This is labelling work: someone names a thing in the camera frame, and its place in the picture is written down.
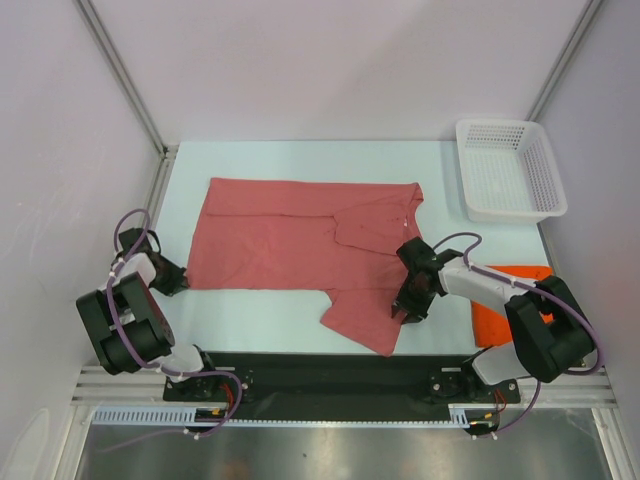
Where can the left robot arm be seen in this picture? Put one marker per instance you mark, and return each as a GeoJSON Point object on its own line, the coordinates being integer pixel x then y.
{"type": "Point", "coordinates": [129, 323]}

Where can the aluminium corner post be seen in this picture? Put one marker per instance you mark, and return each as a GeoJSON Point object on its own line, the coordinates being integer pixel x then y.
{"type": "Point", "coordinates": [585, 22]}
{"type": "Point", "coordinates": [116, 65]}

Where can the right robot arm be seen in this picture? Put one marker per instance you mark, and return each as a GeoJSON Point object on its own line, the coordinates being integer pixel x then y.
{"type": "Point", "coordinates": [549, 332]}

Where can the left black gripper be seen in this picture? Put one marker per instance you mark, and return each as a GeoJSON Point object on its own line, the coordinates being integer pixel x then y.
{"type": "Point", "coordinates": [177, 281]}

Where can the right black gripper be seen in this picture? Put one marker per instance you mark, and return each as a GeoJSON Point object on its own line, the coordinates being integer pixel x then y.
{"type": "Point", "coordinates": [415, 312]}

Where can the right aluminium corner post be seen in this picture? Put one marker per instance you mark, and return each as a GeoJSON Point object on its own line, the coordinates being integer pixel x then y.
{"type": "Point", "coordinates": [585, 22]}

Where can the white plastic basket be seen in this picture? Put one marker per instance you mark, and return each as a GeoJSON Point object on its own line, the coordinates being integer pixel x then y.
{"type": "Point", "coordinates": [508, 172]}

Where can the folded orange t shirt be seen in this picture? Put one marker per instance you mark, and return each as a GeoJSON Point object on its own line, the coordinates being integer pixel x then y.
{"type": "Point", "coordinates": [490, 328]}

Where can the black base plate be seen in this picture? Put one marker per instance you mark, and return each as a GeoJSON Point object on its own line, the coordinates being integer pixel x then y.
{"type": "Point", "coordinates": [348, 388]}

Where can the left aluminium corner post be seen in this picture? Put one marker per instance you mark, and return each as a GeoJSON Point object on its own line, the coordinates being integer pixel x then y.
{"type": "Point", "coordinates": [116, 65]}

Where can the pink red t shirt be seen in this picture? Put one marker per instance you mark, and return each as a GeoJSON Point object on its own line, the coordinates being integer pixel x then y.
{"type": "Point", "coordinates": [338, 238]}

